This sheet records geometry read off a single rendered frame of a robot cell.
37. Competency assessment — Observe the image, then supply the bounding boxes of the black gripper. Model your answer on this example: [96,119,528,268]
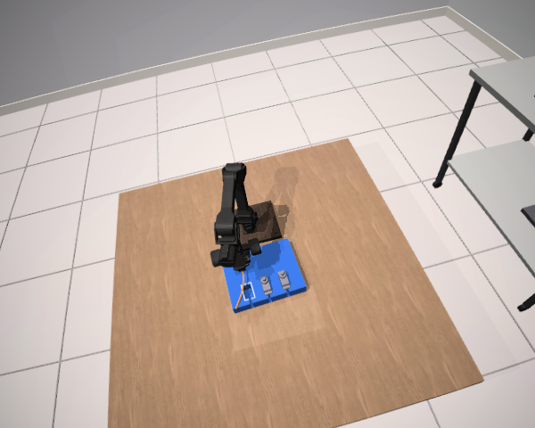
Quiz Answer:
[210,238,261,268]

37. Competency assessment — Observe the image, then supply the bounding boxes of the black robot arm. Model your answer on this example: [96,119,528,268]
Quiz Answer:
[214,162,259,271]

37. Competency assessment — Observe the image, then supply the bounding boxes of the blue flat deck plate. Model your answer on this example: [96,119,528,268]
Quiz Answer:
[223,238,307,313]

